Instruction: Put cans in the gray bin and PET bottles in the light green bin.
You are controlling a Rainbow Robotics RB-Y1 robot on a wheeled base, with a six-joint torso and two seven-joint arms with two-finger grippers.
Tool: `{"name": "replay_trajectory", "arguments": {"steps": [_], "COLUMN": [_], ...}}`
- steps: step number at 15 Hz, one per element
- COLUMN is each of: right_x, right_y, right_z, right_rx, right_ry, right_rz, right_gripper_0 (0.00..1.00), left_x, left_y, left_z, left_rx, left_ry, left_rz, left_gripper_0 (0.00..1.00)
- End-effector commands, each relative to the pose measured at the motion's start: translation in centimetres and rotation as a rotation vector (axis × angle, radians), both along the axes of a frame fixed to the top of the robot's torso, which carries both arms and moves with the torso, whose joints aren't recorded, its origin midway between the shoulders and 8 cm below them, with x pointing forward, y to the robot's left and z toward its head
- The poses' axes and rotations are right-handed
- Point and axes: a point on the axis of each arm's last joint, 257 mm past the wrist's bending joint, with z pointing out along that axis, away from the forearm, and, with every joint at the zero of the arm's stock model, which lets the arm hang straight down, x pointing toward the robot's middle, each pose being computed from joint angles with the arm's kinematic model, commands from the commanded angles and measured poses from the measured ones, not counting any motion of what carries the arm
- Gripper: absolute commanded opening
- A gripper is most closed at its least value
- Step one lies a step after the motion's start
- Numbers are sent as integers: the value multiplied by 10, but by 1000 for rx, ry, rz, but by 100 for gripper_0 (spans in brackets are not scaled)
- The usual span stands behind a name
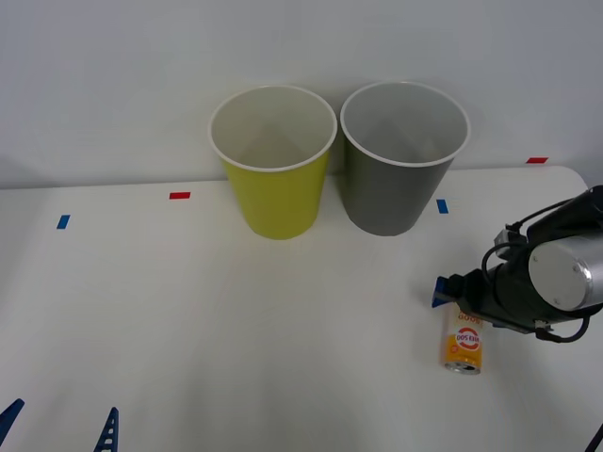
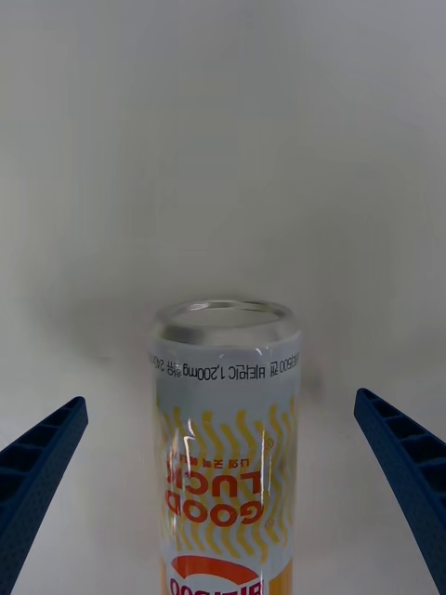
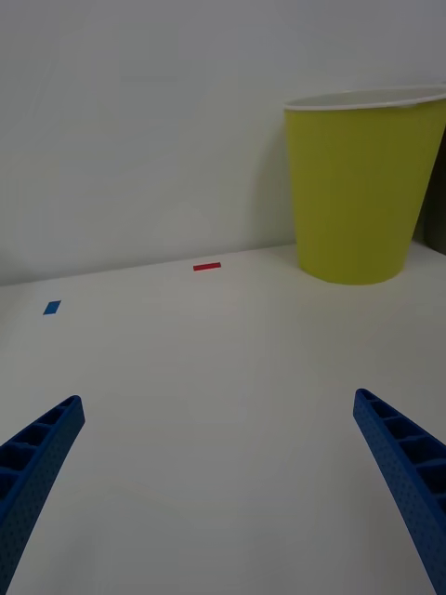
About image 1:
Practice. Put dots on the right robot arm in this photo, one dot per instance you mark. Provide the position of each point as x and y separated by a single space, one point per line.
560 268

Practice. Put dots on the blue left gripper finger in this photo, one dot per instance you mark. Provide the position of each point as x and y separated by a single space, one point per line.
109 433
11 412

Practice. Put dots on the orange and white drink can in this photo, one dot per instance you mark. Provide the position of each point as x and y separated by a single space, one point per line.
464 346

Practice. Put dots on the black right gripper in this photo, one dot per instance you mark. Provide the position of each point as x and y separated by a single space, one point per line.
480 296

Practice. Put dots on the yellow-green plastic waste bin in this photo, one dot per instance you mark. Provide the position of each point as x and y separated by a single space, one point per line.
278 202

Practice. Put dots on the grey plastic waste bin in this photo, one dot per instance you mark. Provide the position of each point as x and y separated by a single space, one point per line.
391 198

